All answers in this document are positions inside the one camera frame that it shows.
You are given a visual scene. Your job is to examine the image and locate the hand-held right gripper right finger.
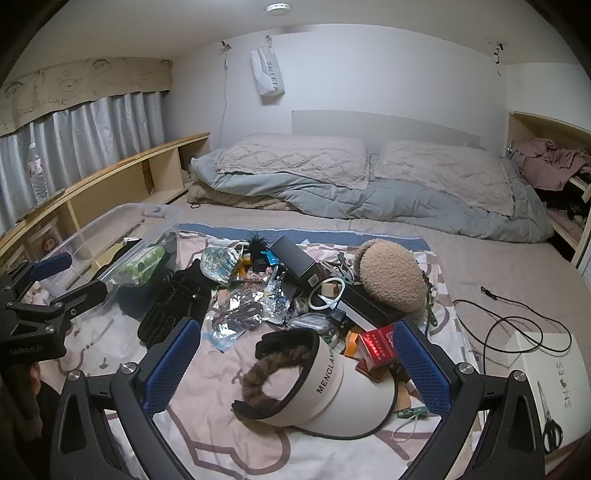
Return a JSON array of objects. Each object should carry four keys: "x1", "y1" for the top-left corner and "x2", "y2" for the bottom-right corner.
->
[{"x1": 392, "y1": 318, "x2": 546, "y2": 480}]

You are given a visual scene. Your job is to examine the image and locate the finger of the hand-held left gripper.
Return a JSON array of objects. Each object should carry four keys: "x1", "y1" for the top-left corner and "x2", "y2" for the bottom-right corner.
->
[
  {"x1": 44, "y1": 279, "x2": 116, "y2": 324},
  {"x1": 0, "y1": 253, "x2": 75, "y2": 303}
]

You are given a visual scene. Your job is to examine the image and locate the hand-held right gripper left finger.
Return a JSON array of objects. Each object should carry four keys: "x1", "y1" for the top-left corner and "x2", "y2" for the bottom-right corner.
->
[{"x1": 48, "y1": 318, "x2": 204, "y2": 480}]

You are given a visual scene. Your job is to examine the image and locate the clear plastic storage box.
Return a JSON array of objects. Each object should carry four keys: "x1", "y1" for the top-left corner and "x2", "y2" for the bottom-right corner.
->
[{"x1": 34, "y1": 203, "x2": 183, "y2": 319}]

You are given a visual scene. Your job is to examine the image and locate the black cloth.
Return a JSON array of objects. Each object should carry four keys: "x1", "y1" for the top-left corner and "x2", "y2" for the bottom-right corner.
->
[{"x1": 137, "y1": 258, "x2": 218, "y2": 350}]

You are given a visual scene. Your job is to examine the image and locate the long black box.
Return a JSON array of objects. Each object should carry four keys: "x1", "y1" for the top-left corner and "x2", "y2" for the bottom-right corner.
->
[{"x1": 269, "y1": 235, "x2": 324, "y2": 294}]

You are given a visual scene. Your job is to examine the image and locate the red box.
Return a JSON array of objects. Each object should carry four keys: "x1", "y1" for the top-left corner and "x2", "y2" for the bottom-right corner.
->
[{"x1": 355, "y1": 325, "x2": 400, "y2": 370}]

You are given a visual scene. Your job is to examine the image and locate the clear plastic zip bag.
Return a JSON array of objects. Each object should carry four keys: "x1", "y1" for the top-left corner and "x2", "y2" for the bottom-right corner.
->
[{"x1": 201, "y1": 295, "x2": 278, "y2": 354}]

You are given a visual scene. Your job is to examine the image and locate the green white packet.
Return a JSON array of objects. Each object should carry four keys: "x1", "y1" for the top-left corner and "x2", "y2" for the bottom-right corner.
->
[{"x1": 124, "y1": 244, "x2": 167, "y2": 280}]

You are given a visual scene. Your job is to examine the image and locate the white sun visor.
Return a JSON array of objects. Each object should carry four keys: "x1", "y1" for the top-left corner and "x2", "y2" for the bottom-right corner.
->
[{"x1": 231, "y1": 330, "x2": 400, "y2": 439}]

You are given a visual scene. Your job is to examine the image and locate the clear plastic water bottle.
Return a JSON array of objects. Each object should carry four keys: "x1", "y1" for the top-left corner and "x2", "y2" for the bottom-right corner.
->
[{"x1": 27, "y1": 142, "x2": 51, "y2": 205}]

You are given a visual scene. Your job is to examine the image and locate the fuzzy tan hat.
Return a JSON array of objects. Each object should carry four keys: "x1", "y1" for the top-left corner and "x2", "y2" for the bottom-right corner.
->
[{"x1": 358, "y1": 239, "x2": 428, "y2": 319}]

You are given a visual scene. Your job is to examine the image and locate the brown braided headband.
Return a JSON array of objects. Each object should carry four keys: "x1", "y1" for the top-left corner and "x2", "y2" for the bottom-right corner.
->
[{"x1": 240, "y1": 345, "x2": 311, "y2": 418}]

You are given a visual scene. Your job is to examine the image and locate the black leather glove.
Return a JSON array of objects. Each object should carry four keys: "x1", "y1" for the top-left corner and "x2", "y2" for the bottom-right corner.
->
[{"x1": 255, "y1": 330, "x2": 320, "y2": 361}]

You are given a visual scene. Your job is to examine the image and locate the patterned face mask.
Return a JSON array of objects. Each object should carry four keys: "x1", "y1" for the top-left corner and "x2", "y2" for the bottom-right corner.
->
[{"x1": 201, "y1": 246, "x2": 245, "y2": 289}]

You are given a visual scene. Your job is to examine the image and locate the white shoe box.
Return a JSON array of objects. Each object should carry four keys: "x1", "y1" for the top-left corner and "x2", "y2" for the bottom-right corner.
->
[{"x1": 501, "y1": 330, "x2": 591, "y2": 455}]

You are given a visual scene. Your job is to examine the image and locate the beige bed mattress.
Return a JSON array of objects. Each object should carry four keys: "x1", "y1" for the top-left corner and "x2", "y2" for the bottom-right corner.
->
[{"x1": 60, "y1": 203, "x2": 591, "y2": 480}]

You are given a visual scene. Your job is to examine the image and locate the long wooden shelf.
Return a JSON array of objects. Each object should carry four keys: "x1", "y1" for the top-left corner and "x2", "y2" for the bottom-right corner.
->
[{"x1": 0, "y1": 132, "x2": 211, "y2": 287}]

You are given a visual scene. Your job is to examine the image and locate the grey curtain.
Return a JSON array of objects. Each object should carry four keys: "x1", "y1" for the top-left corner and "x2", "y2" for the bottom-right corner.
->
[{"x1": 0, "y1": 90, "x2": 168, "y2": 236}]

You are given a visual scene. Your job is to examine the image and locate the black feather hair clip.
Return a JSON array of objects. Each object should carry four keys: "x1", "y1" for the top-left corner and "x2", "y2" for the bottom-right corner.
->
[{"x1": 245, "y1": 233, "x2": 271, "y2": 259}]

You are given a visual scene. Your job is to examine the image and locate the tan fleece blanket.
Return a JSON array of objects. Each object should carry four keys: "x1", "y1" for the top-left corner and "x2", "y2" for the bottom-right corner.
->
[{"x1": 187, "y1": 180, "x2": 296, "y2": 212}]

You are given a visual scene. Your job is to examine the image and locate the beige doodle curtain valance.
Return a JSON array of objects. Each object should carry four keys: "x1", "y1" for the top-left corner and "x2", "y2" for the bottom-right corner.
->
[{"x1": 0, "y1": 58, "x2": 175, "y2": 138}]

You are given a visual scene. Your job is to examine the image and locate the grey duvet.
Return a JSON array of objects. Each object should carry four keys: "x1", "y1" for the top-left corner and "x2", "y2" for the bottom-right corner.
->
[{"x1": 187, "y1": 150, "x2": 555, "y2": 241}]

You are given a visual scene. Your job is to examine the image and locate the white headboard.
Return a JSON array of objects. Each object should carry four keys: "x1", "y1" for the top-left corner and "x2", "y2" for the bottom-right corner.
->
[{"x1": 291, "y1": 110, "x2": 483, "y2": 151}]

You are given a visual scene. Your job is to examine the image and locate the pile of pink clothes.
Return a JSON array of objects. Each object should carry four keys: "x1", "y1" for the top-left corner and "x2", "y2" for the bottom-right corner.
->
[{"x1": 510, "y1": 137, "x2": 591, "y2": 190}]

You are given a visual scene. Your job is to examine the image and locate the white paper bag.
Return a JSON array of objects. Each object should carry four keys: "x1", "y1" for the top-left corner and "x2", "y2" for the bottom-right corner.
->
[{"x1": 250, "y1": 45, "x2": 284, "y2": 99}]

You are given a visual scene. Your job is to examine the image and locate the long black cable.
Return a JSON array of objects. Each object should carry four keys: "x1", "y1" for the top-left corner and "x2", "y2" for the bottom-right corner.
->
[{"x1": 452, "y1": 287, "x2": 573, "y2": 356}]

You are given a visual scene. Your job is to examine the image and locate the white ring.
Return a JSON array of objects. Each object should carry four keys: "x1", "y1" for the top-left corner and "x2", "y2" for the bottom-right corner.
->
[{"x1": 307, "y1": 276, "x2": 346, "y2": 311}]

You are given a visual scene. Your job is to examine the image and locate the black handled scissors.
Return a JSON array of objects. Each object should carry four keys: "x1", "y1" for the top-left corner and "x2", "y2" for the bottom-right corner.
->
[{"x1": 536, "y1": 381, "x2": 564, "y2": 455}]

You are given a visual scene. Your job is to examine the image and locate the wooden wall niche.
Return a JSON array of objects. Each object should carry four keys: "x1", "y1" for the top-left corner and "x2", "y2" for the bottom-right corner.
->
[{"x1": 505, "y1": 111, "x2": 591, "y2": 268}]

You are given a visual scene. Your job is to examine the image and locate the white hanging cord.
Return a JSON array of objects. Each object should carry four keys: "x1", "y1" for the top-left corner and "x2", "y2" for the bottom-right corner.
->
[{"x1": 221, "y1": 41, "x2": 232, "y2": 148}]

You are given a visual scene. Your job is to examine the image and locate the black wall clip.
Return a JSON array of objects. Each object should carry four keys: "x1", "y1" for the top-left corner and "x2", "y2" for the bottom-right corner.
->
[{"x1": 489, "y1": 41, "x2": 506, "y2": 77}]

